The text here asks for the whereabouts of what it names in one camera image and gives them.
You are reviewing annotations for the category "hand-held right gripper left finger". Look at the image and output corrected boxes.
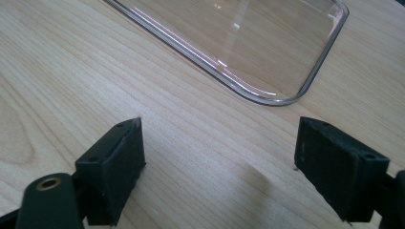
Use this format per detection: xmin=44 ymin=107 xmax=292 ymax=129
xmin=75 ymin=116 xmax=147 ymax=227

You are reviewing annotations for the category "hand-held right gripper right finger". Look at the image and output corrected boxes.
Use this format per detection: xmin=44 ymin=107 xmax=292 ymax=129
xmin=293 ymin=115 xmax=391 ymax=223

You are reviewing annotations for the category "clear plastic tray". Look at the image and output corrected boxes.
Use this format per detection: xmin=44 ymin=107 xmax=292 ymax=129
xmin=103 ymin=0 xmax=351 ymax=107

